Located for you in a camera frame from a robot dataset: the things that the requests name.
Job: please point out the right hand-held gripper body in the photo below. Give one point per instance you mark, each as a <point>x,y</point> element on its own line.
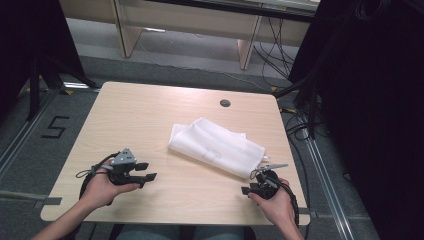
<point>266,188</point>

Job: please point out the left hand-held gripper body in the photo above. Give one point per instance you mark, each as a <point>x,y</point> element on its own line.
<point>121,163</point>

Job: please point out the white mesh zipper bag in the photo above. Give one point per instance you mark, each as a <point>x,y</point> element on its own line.
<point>216,146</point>

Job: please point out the person's right hand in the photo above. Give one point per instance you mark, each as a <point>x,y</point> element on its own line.
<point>278,206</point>

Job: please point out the person's left hand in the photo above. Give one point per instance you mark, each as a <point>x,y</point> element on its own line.
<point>100,191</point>

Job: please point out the person's blue jeans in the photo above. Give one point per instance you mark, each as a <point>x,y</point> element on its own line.
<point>150,233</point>

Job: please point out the black metal stand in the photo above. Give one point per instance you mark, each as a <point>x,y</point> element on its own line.
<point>308,100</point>
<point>35,86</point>

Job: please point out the black curtain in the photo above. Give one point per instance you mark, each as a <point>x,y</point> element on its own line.
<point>370,116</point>
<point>30,43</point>

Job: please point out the grey metal floor rail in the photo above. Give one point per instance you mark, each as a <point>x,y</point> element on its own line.
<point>26,133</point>
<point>328,186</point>

